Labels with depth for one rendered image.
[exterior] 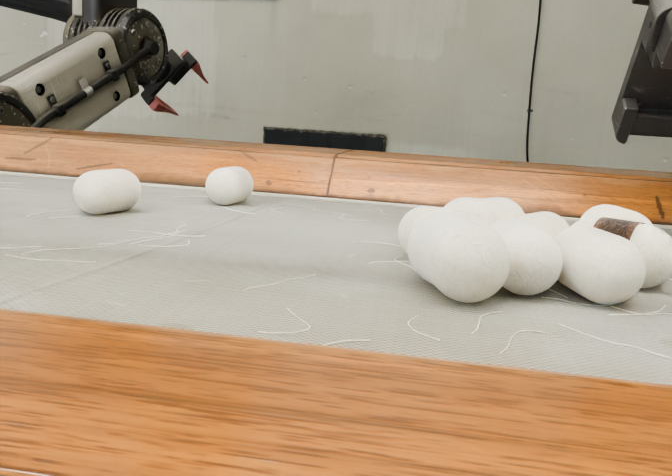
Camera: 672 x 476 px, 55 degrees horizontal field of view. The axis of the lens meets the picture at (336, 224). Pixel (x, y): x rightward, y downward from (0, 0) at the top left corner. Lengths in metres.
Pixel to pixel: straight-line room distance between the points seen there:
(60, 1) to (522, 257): 1.27
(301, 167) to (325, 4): 1.97
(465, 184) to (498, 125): 1.87
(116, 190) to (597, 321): 0.19
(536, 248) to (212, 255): 0.10
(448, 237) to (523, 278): 0.03
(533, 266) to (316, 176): 0.22
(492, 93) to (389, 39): 0.39
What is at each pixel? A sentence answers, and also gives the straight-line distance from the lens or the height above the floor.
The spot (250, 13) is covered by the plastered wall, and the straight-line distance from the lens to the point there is 2.41.
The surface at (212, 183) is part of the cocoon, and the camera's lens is 0.32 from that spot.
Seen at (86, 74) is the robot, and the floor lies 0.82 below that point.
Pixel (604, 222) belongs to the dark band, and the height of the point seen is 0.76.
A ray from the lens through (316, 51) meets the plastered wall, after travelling 2.32.
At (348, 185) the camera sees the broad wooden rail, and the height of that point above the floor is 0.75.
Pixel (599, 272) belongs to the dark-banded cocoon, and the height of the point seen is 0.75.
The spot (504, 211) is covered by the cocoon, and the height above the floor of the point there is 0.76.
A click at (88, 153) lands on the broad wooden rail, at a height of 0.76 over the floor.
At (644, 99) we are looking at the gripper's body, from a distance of 0.30.
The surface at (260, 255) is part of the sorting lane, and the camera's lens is 0.21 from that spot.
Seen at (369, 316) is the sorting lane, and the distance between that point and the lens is 0.15.
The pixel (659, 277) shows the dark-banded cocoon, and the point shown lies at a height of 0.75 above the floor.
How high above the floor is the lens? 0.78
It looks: 9 degrees down
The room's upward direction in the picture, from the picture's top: 4 degrees clockwise
